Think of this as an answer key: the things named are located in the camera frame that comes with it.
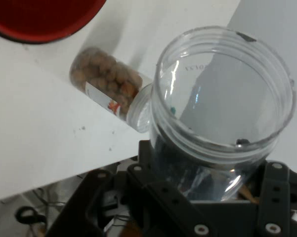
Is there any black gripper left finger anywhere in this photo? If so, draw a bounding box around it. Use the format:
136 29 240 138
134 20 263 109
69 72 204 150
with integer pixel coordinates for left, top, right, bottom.
45 140 219 237

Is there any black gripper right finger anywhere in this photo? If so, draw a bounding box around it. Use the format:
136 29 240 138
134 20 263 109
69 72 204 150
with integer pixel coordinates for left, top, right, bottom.
246 160 297 237

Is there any clear plastic jar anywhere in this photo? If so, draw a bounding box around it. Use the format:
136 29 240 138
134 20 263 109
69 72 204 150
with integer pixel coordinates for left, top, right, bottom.
149 26 297 203

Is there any nut jar with white lid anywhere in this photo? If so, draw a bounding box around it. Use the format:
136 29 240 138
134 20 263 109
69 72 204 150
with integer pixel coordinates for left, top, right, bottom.
68 46 155 134

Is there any red bowl with black rim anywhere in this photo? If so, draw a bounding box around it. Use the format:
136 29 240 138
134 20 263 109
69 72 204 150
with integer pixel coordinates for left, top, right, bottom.
0 0 107 45

